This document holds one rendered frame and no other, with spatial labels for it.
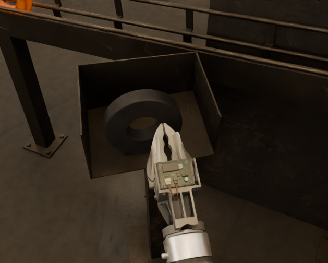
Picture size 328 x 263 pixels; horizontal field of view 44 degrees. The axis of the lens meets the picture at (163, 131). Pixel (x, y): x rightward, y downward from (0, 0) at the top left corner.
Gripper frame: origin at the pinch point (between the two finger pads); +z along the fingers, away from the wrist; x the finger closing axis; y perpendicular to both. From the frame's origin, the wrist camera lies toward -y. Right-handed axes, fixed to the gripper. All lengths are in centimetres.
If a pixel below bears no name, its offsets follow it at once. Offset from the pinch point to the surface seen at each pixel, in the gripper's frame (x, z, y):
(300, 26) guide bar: -34.7, 21.4, -0.4
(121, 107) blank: 7.4, 3.9, 4.3
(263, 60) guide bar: -25.7, 16.0, -4.5
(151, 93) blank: 1.6, 5.9, 4.7
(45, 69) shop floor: 39, 85, -100
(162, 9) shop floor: -27, 127, -113
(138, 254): 7, -13, -67
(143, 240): 5, -8, -69
